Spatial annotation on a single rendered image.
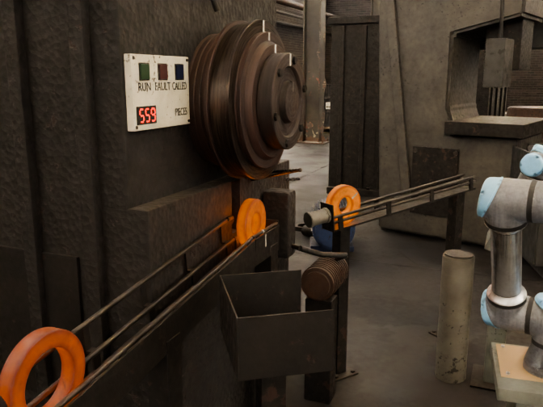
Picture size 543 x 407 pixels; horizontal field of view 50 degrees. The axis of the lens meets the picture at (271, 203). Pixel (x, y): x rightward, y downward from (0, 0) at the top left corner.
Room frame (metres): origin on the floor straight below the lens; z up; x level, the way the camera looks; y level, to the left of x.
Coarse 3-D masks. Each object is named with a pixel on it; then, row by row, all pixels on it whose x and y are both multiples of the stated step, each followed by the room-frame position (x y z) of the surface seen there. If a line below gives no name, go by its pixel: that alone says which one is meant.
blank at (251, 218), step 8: (248, 200) 1.77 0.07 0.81; (256, 200) 1.78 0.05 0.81; (240, 208) 1.74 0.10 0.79; (248, 208) 1.74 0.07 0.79; (256, 208) 1.78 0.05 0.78; (264, 208) 1.84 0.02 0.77; (240, 216) 1.73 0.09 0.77; (248, 216) 1.73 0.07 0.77; (256, 216) 1.81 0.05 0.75; (264, 216) 1.84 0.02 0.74; (240, 224) 1.72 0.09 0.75; (248, 224) 1.73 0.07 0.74; (256, 224) 1.81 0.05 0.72; (264, 224) 1.84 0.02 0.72; (240, 232) 1.72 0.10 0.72; (248, 232) 1.73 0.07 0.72; (256, 232) 1.79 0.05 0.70; (240, 240) 1.73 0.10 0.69
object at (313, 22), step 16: (304, 0) 10.59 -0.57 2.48; (320, 0) 10.48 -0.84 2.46; (304, 16) 10.59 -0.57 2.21; (320, 16) 10.48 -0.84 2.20; (304, 32) 10.59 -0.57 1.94; (320, 32) 10.48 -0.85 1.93; (304, 48) 10.60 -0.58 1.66; (320, 48) 10.52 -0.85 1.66; (304, 64) 10.61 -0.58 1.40; (320, 64) 10.50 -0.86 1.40; (320, 80) 10.51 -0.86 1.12; (320, 96) 10.53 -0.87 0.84; (320, 112) 10.54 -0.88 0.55; (304, 128) 10.65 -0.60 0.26; (320, 128) 10.56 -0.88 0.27; (320, 144) 10.40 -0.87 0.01
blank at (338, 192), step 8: (344, 184) 2.21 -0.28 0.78; (336, 192) 2.16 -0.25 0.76; (344, 192) 2.18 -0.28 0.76; (352, 192) 2.20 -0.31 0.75; (328, 200) 2.16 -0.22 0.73; (336, 200) 2.16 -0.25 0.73; (352, 200) 2.20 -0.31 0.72; (336, 208) 2.16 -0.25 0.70; (352, 208) 2.20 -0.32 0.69; (344, 216) 2.18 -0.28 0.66
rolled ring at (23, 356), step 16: (32, 336) 0.94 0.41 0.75; (48, 336) 0.95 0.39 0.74; (64, 336) 0.98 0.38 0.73; (16, 352) 0.91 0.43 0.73; (32, 352) 0.91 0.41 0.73; (64, 352) 1.00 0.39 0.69; (80, 352) 1.02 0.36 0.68; (16, 368) 0.88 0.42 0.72; (64, 368) 1.01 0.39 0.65; (80, 368) 1.01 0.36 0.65; (0, 384) 0.88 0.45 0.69; (16, 384) 0.88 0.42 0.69; (64, 384) 1.00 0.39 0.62; (16, 400) 0.87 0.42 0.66; (48, 400) 0.98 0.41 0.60
